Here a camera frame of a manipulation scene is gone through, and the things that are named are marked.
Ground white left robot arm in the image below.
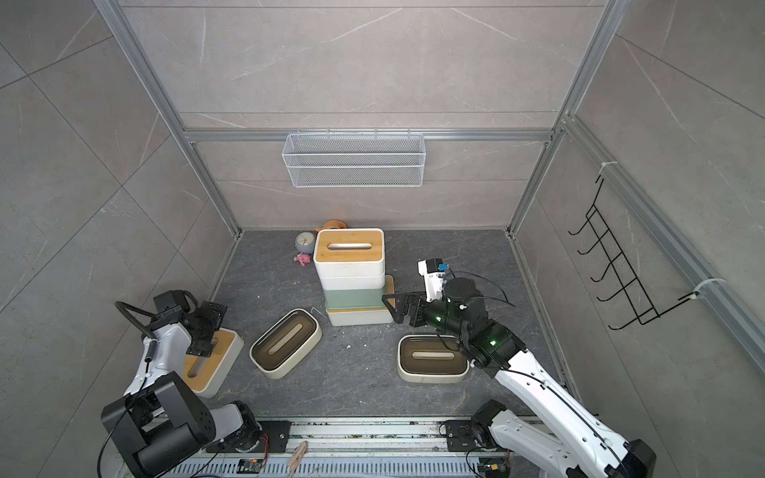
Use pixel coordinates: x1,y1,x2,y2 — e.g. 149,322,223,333
101,290,262,477

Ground orange plush fish toy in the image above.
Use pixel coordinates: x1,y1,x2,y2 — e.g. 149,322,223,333
316,219,348,232

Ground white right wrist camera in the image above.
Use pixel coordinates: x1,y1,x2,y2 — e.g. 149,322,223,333
418,258,447,302

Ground small pink pig toy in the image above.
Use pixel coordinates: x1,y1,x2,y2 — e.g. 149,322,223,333
294,253,312,267

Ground white tissue box grey lid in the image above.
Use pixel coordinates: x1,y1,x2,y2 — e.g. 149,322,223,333
320,274,386,291

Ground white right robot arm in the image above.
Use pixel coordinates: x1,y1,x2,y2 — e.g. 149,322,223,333
382,274,657,477

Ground cream box dark lid left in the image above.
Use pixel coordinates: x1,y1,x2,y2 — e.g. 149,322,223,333
249,309,323,380

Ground cream box dark lid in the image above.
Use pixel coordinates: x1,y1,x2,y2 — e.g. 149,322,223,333
249,309,323,380
396,334,470,384

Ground white wire mesh basket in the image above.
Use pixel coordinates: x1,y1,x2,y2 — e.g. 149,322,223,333
282,133,426,188

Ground large bamboo lid tissue box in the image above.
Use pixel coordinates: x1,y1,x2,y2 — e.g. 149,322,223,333
325,275,394,327

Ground black wire hook rack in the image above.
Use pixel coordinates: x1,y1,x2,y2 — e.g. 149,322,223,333
568,174,726,332

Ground small grey alarm clock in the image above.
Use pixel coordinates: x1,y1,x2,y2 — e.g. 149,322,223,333
295,231,316,255

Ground bamboo lid box edge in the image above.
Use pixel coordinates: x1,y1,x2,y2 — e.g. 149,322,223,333
181,329,244,398

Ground mint green tissue box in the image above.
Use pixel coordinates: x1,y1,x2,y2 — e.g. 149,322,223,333
324,287,386,311

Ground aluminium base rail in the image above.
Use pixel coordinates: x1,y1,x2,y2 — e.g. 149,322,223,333
112,416,623,478

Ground white tissue box bamboo lid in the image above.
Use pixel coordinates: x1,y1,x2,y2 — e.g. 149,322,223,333
313,228,386,278

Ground cream box dark lid right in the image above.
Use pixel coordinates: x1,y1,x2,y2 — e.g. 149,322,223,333
396,334,470,384

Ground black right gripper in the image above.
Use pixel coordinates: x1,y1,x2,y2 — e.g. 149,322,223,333
384,290,469,343

